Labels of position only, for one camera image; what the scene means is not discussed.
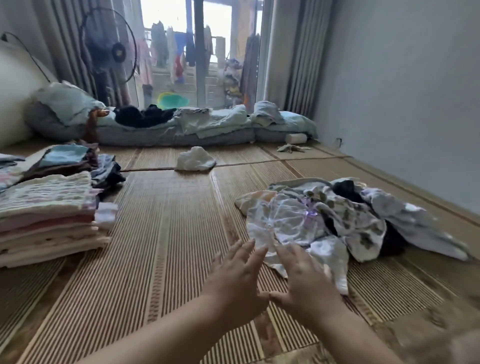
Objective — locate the person's right hand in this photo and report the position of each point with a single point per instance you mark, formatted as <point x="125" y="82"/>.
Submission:
<point x="309" y="292"/>

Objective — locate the person's left hand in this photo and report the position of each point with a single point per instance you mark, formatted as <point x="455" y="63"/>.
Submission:
<point x="230" y="292"/>

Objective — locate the person's left middle finger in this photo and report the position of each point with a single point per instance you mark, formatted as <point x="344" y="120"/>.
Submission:
<point x="245" y="253"/>

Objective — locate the person's left little finger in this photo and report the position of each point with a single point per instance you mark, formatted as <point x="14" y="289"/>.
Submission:
<point x="216" y="260"/>

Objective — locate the person's right thumb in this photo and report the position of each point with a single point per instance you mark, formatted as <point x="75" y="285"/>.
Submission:
<point x="280" y="298"/>

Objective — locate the person's right forearm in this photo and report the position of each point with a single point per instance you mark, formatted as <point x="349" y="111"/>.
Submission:
<point x="348" y="337"/>

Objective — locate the person's left forearm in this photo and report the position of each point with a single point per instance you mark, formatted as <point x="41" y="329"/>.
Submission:
<point x="168" y="341"/>

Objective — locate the large woven straw mat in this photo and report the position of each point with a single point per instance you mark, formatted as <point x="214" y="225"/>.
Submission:
<point x="180" y="243"/>

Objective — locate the white garment with purple print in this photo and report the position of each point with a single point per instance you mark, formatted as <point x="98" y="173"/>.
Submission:
<point x="288" y="221"/>

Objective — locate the narrow woven straw mat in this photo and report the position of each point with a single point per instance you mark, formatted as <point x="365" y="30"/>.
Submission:
<point x="240" y="154"/>

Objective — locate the small white crumpled cloth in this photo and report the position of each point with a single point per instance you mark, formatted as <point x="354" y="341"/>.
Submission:
<point x="195" y="159"/>

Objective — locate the white garment with brown floral print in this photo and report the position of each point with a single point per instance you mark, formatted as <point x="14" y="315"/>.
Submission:
<point x="348" y="217"/>

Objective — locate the small greenish cloth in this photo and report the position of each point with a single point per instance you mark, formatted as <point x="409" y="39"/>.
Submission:
<point x="291" y="149"/>

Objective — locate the white tissue roll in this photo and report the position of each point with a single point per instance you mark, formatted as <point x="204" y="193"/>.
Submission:
<point x="296" y="138"/>

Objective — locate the black garment in laundry pile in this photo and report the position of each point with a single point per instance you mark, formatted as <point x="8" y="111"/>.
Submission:
<point x="392" y="240"/>

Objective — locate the pale folded blanket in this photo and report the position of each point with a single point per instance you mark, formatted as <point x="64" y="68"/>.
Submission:
<point x="213" y="122"/>

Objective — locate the light blue pillow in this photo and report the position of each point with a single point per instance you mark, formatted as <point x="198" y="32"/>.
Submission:
<point x="285" y="120"/>

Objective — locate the grey quilted mattress pad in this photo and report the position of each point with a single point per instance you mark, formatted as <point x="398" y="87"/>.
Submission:
<point x="150" y="135"/>

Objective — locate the plain white crumpled garment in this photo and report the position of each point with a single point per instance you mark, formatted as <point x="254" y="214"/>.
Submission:
<point x="416" y="221"/>

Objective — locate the black clothing on bedding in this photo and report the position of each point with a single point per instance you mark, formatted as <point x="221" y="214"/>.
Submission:
<point x="142" y="116"/>

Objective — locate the green plastic basin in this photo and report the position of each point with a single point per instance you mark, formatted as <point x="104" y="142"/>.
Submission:
<point x="172" y="100"/>

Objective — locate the stack of folded pastel clothes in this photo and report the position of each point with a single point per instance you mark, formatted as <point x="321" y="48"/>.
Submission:
<point x="47" y="221"/>

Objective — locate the stack of folded dark clothes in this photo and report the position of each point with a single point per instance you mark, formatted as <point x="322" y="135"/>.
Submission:
<point x="71" y="161"/>

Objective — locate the brown toy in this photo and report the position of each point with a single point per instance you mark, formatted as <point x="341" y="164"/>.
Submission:
<point x="93" y="123"/>

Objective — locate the grey striped curtain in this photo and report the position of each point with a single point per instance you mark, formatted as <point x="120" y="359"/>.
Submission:
<point x="300" y="56"/>
<point x="63" y="48"/>

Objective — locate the hanging clothes on balcony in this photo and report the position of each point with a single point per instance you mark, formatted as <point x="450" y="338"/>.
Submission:
<point x="180" y="48"/>

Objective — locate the light blue crumpled blanket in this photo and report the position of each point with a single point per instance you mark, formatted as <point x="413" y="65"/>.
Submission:
<point x="67" y="101"/>

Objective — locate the black standing fan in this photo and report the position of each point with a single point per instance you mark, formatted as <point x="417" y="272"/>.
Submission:
<point x="108" y="52"/>

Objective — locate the wall socket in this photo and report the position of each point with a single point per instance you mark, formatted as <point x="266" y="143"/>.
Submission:
<point x="338" y="142"/>

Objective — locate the glass sliding door frame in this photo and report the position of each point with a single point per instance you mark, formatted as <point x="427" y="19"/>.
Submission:
<point x="200" y="52"/>

